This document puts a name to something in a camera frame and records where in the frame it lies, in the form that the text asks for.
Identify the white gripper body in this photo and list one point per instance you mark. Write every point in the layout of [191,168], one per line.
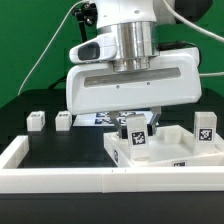
[171,79]

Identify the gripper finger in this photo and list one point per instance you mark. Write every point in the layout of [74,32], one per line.
[156,114]
[122,131]

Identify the white square table top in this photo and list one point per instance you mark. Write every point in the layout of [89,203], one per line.
[171,146]

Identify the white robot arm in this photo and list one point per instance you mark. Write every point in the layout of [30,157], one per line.
[124,67]

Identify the white sheet with tags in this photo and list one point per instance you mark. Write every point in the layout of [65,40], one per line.
[103,119]

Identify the white U-shaped fence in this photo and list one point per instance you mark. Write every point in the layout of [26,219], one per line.
[100,180]

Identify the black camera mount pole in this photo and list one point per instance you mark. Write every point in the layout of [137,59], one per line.
[83,16]

